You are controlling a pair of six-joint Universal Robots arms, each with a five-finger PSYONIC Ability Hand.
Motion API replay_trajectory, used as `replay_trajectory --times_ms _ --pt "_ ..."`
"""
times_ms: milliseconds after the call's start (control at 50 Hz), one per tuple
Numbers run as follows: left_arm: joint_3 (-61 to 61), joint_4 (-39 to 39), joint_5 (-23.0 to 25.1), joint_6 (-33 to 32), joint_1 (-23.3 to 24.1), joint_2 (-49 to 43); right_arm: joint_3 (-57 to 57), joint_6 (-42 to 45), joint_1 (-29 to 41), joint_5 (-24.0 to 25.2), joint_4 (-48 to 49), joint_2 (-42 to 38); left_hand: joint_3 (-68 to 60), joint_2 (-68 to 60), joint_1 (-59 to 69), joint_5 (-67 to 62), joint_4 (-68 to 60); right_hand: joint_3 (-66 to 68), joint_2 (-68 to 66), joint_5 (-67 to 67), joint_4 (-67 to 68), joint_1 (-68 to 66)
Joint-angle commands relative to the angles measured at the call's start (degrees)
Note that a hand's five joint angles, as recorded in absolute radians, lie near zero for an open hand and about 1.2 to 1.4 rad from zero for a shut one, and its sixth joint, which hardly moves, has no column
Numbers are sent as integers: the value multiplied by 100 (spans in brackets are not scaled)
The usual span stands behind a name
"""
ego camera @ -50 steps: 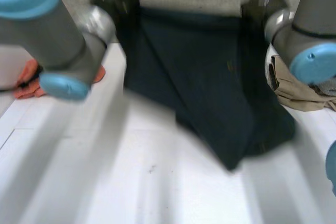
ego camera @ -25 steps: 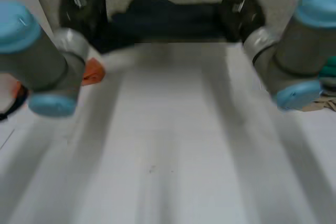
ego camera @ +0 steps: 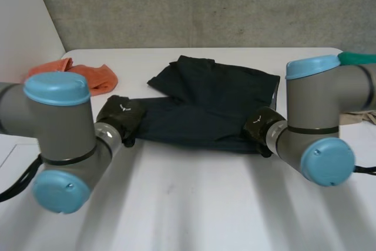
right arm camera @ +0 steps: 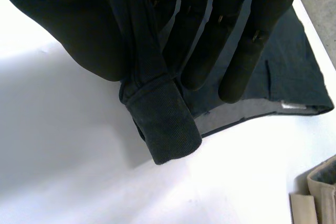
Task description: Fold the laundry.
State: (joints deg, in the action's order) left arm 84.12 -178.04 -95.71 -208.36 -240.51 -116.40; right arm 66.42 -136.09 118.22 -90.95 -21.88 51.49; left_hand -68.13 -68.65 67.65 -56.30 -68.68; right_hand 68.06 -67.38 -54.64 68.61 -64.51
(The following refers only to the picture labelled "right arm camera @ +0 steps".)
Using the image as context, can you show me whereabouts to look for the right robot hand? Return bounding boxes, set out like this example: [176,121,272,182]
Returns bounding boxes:
[0,0,327,104]

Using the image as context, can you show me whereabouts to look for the dark blue cloth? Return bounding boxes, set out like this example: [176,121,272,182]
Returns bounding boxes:
[98,0,336,166]

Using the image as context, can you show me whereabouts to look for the beige shorts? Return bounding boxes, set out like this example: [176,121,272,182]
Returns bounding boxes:
[288,152,336,224]

